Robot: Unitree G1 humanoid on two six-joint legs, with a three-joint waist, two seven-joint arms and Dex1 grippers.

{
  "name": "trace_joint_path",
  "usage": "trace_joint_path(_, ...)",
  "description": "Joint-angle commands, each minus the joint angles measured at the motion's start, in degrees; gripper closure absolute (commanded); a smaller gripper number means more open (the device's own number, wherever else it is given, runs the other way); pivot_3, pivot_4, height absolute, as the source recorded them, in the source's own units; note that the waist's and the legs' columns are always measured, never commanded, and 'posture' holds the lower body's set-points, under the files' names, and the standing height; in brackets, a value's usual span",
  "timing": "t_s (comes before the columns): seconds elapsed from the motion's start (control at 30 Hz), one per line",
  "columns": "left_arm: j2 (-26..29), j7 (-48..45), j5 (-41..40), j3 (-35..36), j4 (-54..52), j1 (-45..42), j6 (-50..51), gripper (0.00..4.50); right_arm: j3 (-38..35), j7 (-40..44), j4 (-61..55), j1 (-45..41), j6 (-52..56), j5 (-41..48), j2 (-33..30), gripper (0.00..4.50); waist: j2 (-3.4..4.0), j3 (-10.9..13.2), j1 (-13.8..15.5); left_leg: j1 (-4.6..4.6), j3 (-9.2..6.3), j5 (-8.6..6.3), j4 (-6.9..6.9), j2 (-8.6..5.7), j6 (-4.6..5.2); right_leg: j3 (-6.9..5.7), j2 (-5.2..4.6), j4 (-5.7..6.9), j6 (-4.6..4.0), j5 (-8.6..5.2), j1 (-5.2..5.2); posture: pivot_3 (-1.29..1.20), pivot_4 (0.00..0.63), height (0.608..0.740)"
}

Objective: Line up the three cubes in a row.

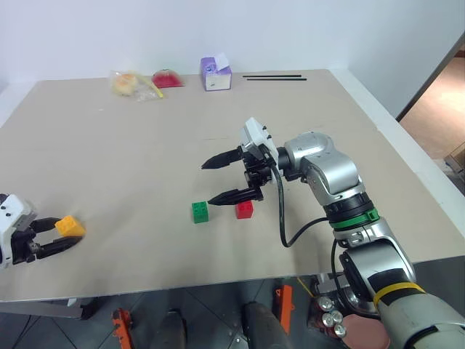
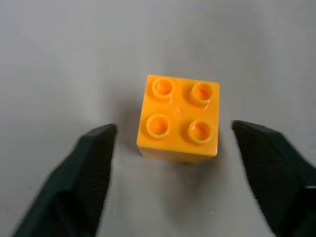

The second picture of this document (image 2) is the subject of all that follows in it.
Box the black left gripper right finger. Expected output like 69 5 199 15
232 119 316 237

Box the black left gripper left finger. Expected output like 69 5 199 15
11 123 118 237

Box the yellow studded building block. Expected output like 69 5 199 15
135 74 220 164

